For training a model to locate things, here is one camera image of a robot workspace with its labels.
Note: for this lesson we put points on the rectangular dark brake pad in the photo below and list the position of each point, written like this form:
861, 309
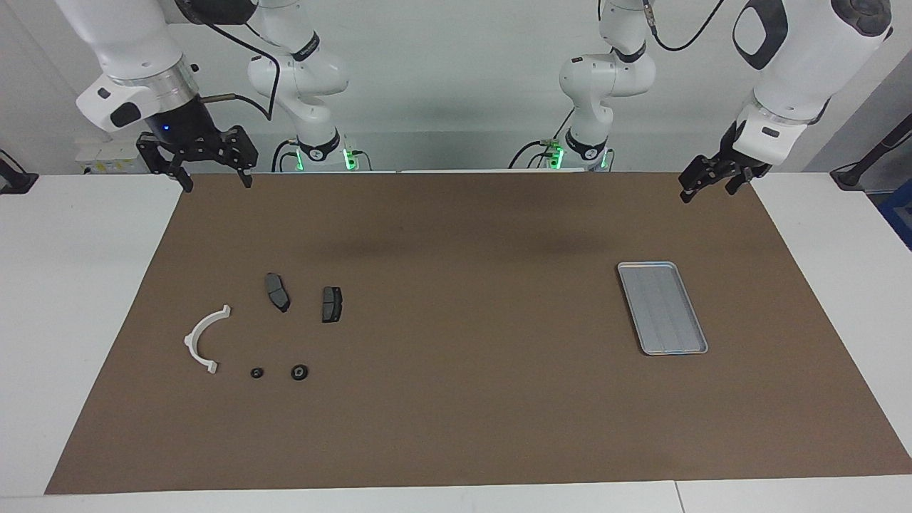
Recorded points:
331, 305

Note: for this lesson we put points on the black clamp mount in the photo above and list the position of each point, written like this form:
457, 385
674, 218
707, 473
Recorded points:
18, 182

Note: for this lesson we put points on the silver metal tray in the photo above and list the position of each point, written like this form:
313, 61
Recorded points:
662, 313

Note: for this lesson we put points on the blue crate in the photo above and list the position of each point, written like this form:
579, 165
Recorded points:
901, 214

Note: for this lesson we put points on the black angled stand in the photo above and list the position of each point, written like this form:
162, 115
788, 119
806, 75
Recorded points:
851, 174

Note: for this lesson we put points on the white power strip box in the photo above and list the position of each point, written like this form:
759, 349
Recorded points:
107, 153

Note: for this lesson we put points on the elongated grey brake pad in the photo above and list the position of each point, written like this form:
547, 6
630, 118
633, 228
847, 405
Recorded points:
276, 291

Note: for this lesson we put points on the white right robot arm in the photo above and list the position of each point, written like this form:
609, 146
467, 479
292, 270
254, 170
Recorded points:
121, 35

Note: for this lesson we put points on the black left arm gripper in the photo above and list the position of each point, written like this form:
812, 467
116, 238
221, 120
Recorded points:
730, 160

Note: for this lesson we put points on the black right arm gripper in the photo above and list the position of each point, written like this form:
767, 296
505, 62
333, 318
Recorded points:
185, 128

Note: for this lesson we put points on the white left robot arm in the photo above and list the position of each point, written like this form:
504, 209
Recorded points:
805, 64

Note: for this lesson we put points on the white semicircular bracket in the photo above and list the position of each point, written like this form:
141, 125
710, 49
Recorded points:
192, 345

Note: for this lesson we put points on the brown table mat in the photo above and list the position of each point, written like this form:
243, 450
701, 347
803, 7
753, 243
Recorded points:
456, 413

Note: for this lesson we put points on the large black bearing gear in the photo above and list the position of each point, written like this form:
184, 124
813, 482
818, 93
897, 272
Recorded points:
299, 372

